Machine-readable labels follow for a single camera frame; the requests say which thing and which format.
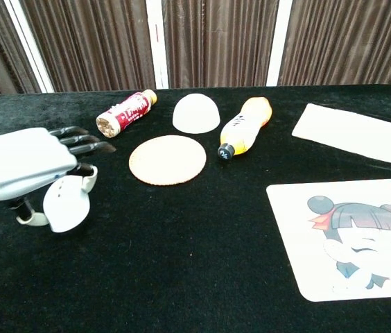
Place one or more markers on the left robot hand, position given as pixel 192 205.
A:
pixel 18 163

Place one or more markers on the white computer mouse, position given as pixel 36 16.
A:
pixel 65 208

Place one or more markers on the cartoon girl mouse pad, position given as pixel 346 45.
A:
pixel 303 243

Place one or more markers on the red labelled drink bottle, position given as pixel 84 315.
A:
pixel 129 112

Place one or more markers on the round woven coaster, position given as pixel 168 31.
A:
pixel 167 159

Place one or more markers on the black velvet tablecloth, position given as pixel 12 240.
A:
pixel 147 260

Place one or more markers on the white upturned bowl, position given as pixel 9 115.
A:
pixel 195 112

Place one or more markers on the orange drink bottle black cap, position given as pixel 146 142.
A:
pixel 247 125

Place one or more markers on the white folded towel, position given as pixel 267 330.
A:
pixel 348 133

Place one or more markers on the white frame post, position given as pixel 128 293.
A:
pixel 156 52
pixel 30 48
pixel 279 41

